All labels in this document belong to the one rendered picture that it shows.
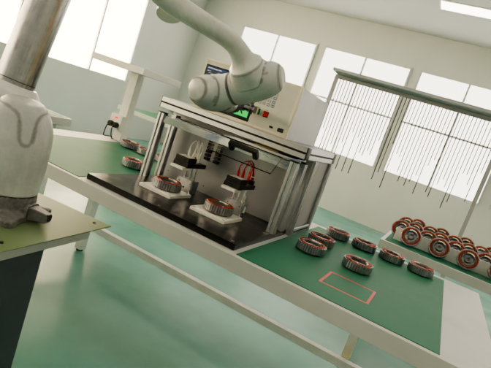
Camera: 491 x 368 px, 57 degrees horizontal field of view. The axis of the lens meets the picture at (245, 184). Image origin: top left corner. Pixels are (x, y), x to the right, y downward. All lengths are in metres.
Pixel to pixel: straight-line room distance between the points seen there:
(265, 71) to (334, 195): 6.85
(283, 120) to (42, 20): 0.88
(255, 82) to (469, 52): 6.97
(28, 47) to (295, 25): 7.66
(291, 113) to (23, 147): 0.97
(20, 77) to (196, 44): 8.35
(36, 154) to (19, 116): 0.09
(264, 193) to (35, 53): 1.00
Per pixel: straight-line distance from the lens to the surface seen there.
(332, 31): 8.53
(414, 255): 2.60
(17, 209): 1.17
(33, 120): 1.14
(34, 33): 1.32
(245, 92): 1.33
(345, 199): 8.05
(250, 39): 9.03
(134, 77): 2.81
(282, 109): 1.72
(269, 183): 1.85
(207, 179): 1.97
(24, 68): 1.32
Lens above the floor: 1.16
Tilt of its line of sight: 9 degrees down
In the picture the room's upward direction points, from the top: 19 degrees clockwise
